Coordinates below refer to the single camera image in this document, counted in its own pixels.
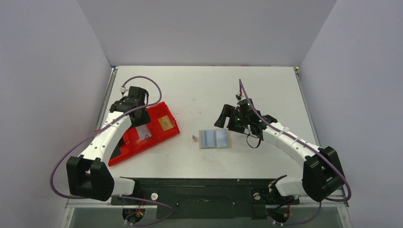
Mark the silver VIP credit card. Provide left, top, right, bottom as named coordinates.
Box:
left=135, top=124, right=152, bottom=141

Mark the beige card holder wallet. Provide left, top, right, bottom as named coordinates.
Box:
left=192, top=129, right=232, bottom=149

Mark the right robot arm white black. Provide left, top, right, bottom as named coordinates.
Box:
left=214, top=99, right=345, bottom=203

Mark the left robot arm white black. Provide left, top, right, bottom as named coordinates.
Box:
left=66, top=86, right=151, bottom=204

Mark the orange card in bin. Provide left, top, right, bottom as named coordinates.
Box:
left=158, top=115, right=175, bottom=132

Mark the red plastic bin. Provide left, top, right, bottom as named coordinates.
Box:
left=108, top=102, right=180, bottom=166

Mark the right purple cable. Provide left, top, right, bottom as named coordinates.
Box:
left=238, top=78, right=352, bottom=227

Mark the purple cable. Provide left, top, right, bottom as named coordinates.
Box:
left=238, top=78, right=352, bottom=227
left=49, top=75, right=174, bottom=227

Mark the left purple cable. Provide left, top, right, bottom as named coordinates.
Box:
left=49, top=75, right=174, bottom=227

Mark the black loop cable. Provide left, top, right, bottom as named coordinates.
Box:
left=246, top=130, right=262, bottom=149

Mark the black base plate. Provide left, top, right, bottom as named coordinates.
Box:
left=111, top=178, right=300, bottom=219

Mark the aluminium frame rail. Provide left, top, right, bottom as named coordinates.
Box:
left=65, top=187, right=347, bottom=209

